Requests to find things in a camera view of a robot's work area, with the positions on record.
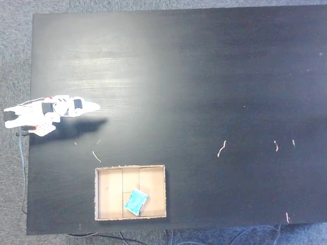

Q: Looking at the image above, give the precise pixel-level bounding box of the open cardboard box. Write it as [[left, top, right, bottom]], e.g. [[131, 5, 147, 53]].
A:
[[94, 164, 168, 222]]

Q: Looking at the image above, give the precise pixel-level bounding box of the grey-blue cable with black plug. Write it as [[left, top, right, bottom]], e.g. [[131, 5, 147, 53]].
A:
[[16, 131, 29, 214]]

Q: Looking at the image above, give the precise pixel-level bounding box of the thin black cable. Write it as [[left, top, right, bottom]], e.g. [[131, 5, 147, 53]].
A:
[[63, 230, 149, 245]]

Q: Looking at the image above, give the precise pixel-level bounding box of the blue-grey cable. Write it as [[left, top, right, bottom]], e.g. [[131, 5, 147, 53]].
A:
[[165, 224, 282, 245]]

